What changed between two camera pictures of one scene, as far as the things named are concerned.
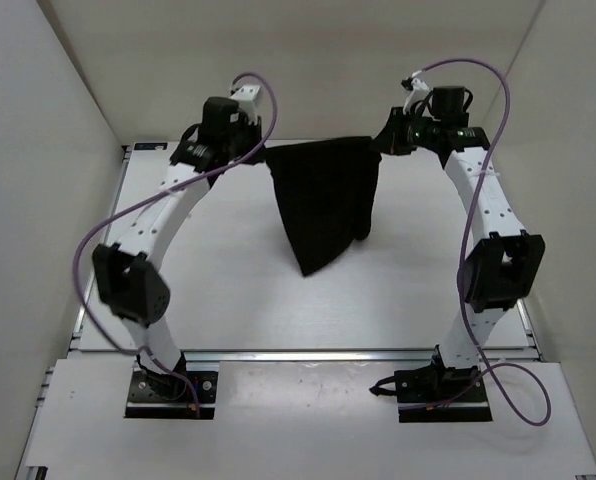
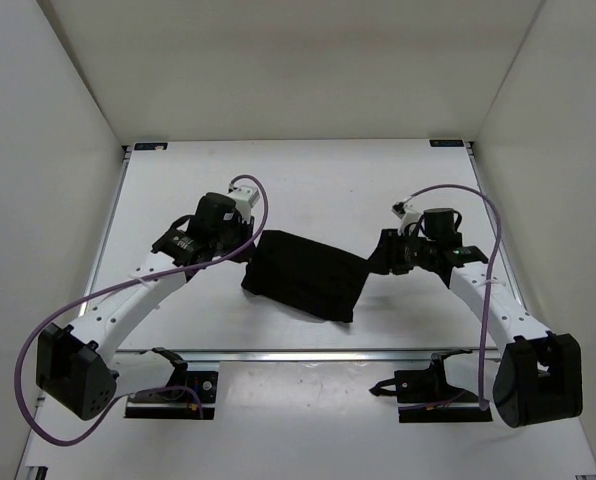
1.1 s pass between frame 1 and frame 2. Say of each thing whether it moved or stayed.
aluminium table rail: stayed
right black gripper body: moved
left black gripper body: moved
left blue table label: stayed
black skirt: moved
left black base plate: stayed
